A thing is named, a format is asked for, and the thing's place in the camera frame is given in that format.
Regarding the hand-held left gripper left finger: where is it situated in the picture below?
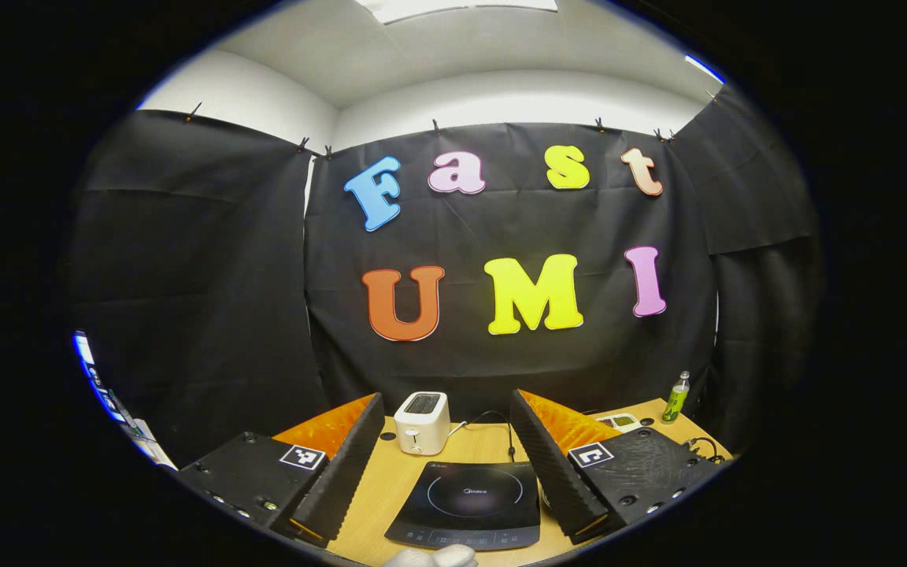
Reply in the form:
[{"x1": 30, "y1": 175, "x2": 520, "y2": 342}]
[{"x1": 176, "y1": 392, "x2": 386, "y2": 549}]

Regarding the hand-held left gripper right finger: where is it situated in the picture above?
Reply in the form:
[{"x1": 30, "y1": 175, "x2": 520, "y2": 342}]
[{"x1": 508, "y1": 388, "x2": 727, "y2": 546}]

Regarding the black induction cooktop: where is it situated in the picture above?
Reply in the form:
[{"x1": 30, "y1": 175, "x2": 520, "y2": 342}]
[{"x1": 384, "y1": 461, "x2": 542, "y2": 551}]

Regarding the white divided grain tray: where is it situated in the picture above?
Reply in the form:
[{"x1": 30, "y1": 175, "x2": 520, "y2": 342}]
[{"x1": 595, "y1": 413, "x2": 642, "y2": 435}]

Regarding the white toaster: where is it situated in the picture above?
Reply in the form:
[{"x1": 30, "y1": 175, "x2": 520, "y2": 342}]
[{"x1": 394, "y1": 391, "x2": 451, "y2": 456}]

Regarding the green label drink bottle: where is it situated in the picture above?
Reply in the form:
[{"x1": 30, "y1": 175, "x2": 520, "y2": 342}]
[{"x1": 661, "y1": 371, "x2": 691, "y2": 424}]

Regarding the large ceiling light panel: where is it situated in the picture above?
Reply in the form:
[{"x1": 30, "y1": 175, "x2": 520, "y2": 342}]
[{"x1": 359, "y1": 0, "x2": 559, "y2": 24}]

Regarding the black power cable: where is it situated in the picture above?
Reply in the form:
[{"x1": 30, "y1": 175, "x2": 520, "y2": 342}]
[{"x1": 453, "y1": 409, "x2": 518, "y2": 463}]

